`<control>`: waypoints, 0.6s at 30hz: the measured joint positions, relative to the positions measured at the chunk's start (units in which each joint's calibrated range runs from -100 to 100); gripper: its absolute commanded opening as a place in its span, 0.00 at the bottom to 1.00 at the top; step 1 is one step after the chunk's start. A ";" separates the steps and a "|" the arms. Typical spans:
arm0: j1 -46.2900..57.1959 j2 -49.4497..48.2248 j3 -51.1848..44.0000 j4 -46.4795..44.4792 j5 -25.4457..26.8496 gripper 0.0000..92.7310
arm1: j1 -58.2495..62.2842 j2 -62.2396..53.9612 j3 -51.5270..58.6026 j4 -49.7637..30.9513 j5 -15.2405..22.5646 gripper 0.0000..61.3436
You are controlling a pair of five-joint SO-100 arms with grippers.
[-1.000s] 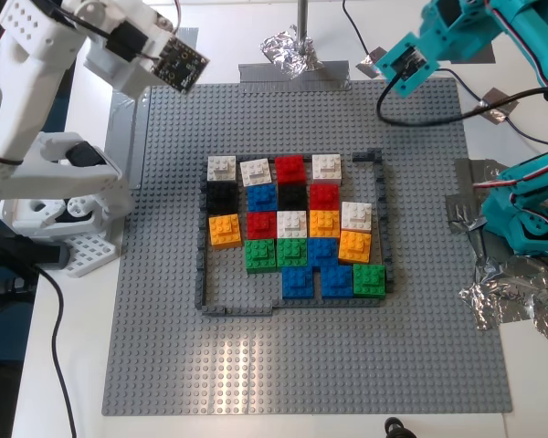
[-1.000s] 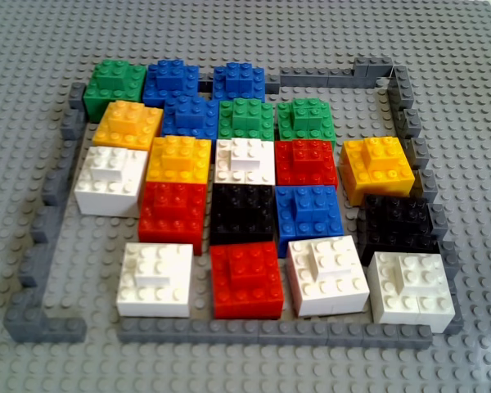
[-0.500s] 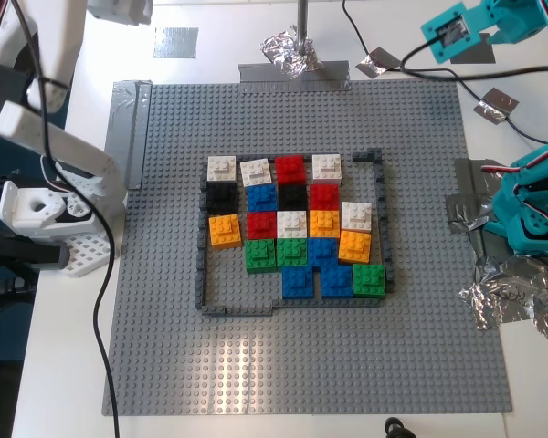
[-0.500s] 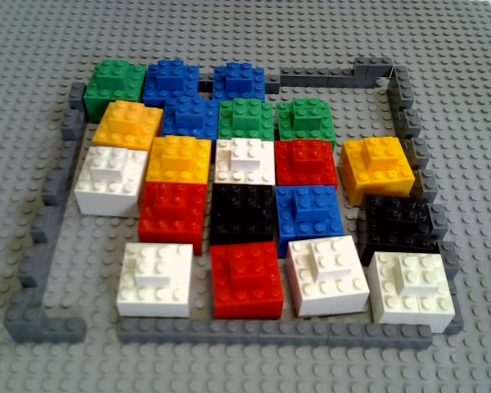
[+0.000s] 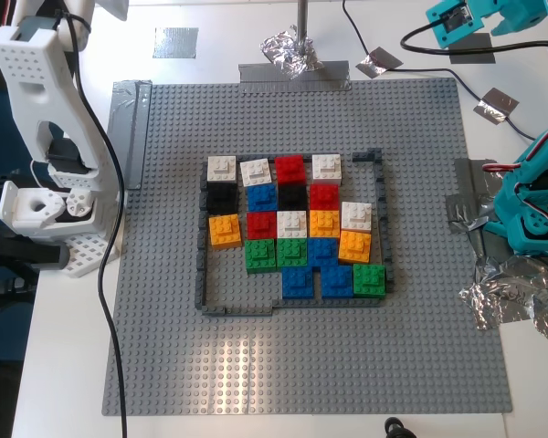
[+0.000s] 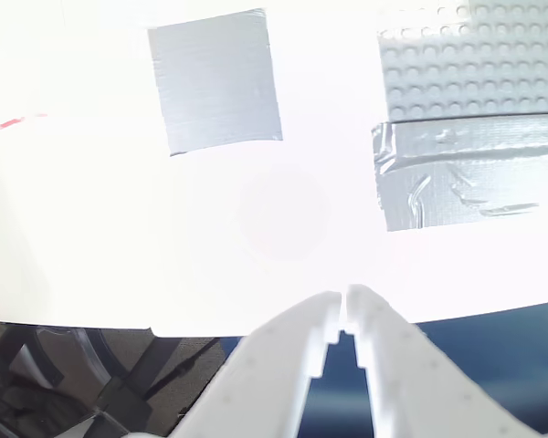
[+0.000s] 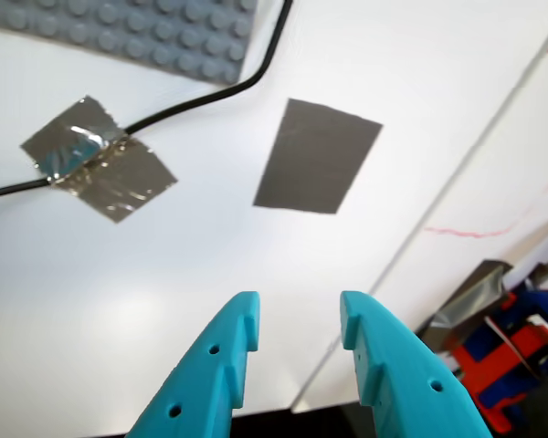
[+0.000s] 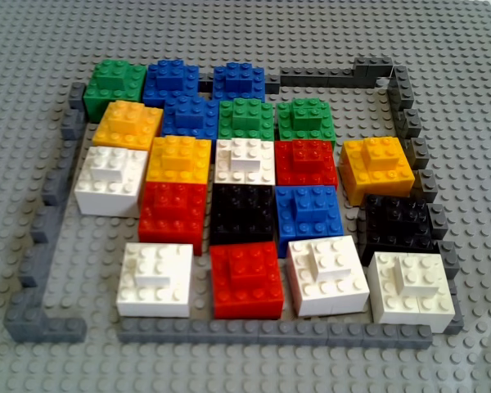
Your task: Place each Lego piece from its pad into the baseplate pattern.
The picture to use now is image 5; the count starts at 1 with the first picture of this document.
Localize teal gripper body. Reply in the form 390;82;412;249
469;0;548;26

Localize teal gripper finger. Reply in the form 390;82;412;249
490;13;518;38

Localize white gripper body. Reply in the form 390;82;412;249
93;0;130;22

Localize white Lego cube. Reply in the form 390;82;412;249
239;158;275;187
341;201;374;234
311;153;343;186
207;155;237;183
277;209;309;239

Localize orange Lego cube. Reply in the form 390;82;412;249
337;230;372;266
309;209;341;239
208;213;242;250

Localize green Lego cube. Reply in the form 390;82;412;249
244;238;278;275
352;263;387;300
276;236;310;268

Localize black Lego cube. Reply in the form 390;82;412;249
205;180;239;214
278;182;308;212

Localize red Lego cube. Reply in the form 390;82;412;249
308;182;341;212
246;211;278;241
275;154;306;186

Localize blue Lego cube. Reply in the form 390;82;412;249
247;183;278;214
307;236;339;266
320;264;353;300
281;266;315;301

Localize silver foil tape piece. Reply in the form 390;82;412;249
355;46;403;79
473;87;518;124

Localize crumpled foil around pole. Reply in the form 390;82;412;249
258;25;326;81

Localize metal pole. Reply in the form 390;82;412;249
295;0;311;51

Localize black clamp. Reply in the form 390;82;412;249
0;227;69;312

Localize crumpled silver foil sheet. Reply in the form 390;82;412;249
458;253;548;339

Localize grey Lego baseplate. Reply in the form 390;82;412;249
100;78;515;417

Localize black knob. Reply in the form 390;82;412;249
384;415;416;438

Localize thin black cable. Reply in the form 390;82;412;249
341;0;543;141

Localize black camera cable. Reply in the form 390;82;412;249
399;20;548;58

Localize long grey duct tape strip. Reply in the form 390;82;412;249
107;80;153;191

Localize red white black servo wires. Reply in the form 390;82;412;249
482;131;548;220

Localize wrinkled grey duct tape patch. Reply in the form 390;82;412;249
445;157;512;236

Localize thick black cable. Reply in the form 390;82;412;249
61;0;129;438

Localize dark grey brick border frame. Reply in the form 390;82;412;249
194;148;396;318

